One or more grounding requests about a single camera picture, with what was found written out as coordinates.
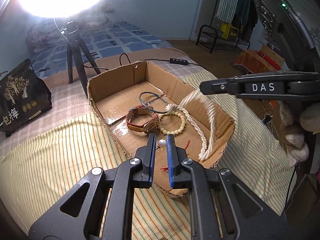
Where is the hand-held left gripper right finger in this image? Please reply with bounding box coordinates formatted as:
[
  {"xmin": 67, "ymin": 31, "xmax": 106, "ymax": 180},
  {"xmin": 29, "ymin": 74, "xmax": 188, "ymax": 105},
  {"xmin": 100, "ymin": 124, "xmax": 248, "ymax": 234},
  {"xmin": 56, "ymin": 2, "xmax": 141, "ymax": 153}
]
[{"xmin": 166, "ymin": 134, "xmax": 293, "ymax": 240}]

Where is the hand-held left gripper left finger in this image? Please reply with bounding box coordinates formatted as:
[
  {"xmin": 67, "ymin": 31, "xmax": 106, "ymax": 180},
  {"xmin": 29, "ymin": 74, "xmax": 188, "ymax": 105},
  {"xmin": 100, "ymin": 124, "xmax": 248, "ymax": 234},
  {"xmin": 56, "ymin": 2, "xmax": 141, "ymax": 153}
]
[{"xmin": 28, "ymin": 133, "xmax": 157, "ymax": 240}]

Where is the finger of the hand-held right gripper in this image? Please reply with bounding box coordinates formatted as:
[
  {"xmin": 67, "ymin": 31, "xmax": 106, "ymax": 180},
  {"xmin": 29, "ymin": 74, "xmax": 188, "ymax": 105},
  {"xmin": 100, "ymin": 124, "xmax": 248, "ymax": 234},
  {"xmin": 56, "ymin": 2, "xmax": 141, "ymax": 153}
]
[{"xmin": 200, "ymin": 76, "xmax": 244, "ymax": 97}]

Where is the red cord pendant necklace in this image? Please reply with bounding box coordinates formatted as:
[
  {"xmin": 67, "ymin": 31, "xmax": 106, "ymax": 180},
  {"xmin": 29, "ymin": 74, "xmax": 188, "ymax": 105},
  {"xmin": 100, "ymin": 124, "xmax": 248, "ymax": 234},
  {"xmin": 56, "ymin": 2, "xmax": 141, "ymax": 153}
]
[{"xmin": 160, "ymin": 140, "xmax": 193, "ymax": 172}]

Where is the gold wristwatch with red strap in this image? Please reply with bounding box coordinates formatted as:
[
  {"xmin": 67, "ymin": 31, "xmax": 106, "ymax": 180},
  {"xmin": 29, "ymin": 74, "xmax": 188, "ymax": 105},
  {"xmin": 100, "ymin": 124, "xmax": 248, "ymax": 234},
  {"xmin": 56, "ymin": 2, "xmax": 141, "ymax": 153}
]
[{"xmin": 126, "ymin": 105, "xmax": 160, "ymax": 133}]

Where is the white pearl necklace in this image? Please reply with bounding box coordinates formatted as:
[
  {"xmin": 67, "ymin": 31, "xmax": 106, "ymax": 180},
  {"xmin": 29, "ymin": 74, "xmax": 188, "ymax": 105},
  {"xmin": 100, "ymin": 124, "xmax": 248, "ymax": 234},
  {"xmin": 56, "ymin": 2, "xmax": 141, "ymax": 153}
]
[{"xmin": 166, "ymin": 90, "xmax": 218, "ymax": 162}]

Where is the pale bead bracelet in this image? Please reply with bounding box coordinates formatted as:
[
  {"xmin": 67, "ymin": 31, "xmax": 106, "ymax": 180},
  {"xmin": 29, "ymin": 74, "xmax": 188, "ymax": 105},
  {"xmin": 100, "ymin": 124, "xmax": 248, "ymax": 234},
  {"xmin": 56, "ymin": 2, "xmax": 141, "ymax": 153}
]
[{"xmin": 158, "ymin": 111, "xmax": 187, "ymax": 135}]

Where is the thin dark bangle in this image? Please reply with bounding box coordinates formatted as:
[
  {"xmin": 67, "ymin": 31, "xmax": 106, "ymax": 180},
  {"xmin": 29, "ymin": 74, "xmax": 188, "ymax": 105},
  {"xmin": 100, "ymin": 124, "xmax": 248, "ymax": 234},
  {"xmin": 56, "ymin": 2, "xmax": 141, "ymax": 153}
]
[{"xmin": 139, "ymin": 92, "xmax": 170, "ymax": 114}]

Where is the person's right hand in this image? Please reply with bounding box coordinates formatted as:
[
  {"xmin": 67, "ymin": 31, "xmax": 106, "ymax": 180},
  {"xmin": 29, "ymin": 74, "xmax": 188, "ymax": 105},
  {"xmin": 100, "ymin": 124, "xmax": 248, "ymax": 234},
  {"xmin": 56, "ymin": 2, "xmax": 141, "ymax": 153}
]
[{"xmin": 279, "ymin": 99, "xmax": 310, "ymax": 167}]

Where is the red flat box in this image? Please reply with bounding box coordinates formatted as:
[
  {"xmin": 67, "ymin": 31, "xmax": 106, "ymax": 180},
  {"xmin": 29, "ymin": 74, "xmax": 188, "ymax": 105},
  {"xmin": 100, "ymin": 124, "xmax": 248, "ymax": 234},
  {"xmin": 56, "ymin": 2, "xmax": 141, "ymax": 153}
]
[{"xmin": 259, "ymin": 51, "xmax": 280, "ymax": 69}]

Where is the black clothes rack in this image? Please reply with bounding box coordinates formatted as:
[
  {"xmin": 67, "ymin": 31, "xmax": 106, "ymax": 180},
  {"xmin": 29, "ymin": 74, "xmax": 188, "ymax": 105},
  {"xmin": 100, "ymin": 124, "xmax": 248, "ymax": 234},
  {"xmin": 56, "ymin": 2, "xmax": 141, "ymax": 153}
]
[{"xmin": 196, "ymin": 0, "xmax": 252, "ymax": 54}]

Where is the yellow plastic crate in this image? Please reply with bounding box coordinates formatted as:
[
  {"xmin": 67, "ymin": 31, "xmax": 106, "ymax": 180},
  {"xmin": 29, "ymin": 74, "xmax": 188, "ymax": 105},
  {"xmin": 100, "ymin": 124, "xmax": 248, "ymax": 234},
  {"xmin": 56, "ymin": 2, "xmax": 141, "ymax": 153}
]
[{"xmin": 220, "ymin": 23, "xmax": 240, "ymax": 40}]

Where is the black hanging garment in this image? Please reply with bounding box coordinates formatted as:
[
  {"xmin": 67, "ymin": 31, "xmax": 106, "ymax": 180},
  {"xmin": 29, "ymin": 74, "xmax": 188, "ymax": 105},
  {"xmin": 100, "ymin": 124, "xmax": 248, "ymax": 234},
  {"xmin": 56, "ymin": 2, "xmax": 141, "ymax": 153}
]
[{"xmin": 246, "ymin": 0, "xmax": 258, "ymax": 43}]

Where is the dark green hanging garment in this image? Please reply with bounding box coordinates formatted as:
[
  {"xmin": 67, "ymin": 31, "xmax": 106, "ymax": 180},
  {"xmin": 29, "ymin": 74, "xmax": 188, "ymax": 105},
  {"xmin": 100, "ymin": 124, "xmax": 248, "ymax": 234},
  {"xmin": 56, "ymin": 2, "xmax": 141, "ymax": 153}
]
[{"xmin": 231, "ymin": 0, "xmax": 252, "ymax": 28}]

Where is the white striped towel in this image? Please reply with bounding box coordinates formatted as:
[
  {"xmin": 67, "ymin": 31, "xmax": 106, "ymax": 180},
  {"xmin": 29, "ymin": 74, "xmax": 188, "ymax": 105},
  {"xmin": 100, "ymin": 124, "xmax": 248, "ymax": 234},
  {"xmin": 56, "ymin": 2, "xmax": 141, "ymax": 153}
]
[{"xmin": 216, "ymin": 0, "xmax": 242, "ymax": 24}]

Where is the yellow striped cloth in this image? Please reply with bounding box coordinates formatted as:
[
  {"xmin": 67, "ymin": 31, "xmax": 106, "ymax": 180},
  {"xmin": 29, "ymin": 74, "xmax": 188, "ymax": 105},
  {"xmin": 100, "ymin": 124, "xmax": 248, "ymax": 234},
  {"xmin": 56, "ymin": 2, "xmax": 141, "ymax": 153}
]
[{"xmin": 0, "ymin": 70, "xmax": 298, "ymax": 240}]

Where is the blue patterned quilt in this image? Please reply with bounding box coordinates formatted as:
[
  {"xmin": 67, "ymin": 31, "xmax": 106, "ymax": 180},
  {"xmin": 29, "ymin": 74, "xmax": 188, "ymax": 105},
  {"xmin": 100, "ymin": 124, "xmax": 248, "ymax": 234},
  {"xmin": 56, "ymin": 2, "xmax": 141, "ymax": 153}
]
[{"xmin": 26, "ymin": 21, "xmax": 173, "ymax": 70}]

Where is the black tripod stand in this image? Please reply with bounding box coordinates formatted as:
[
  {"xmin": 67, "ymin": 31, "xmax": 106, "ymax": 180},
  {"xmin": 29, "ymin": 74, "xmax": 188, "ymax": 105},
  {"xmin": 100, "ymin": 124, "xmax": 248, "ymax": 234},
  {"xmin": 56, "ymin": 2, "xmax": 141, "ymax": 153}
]
[{"xmin": 60, "ymin": 20, "xmax": 102, "ymax": 84}]

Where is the black printed snack bag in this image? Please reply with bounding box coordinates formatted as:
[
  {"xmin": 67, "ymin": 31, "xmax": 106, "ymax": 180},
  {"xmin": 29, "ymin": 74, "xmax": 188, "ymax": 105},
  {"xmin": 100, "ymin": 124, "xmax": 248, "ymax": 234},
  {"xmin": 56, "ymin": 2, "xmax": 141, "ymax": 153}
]
[{"xmin": 0, "ymin": 59, "xmax": 53, "ymax": 137}]

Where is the black power cable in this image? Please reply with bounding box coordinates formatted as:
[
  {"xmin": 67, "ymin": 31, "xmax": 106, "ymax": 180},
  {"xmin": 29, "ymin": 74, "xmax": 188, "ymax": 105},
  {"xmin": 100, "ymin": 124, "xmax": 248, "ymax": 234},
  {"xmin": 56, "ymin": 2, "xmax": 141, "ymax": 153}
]
[{"xmin": 119, "ymin": 53, "xmax": 205, "ymax": 68}]

